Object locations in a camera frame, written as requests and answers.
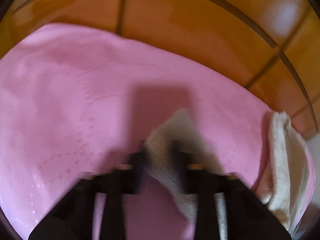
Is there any white knitted sweater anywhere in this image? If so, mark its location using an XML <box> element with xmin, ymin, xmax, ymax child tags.
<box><xmin>145</xmin><ymin>109</ymin><xmax>311</xmax><ymax>235</ymax></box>

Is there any pink patterned bedspread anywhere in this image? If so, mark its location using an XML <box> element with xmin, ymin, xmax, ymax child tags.
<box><xmin>0</xmin><ymin>23</ymin><xmax>316</xmax><ymax>240</ymax></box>

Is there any wooden panelled wardrobe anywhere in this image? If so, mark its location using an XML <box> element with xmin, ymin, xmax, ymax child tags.
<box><xmin>1</xmin><ymin>0</ymin><xmax>319</xmax><ymax>138</ymax></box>

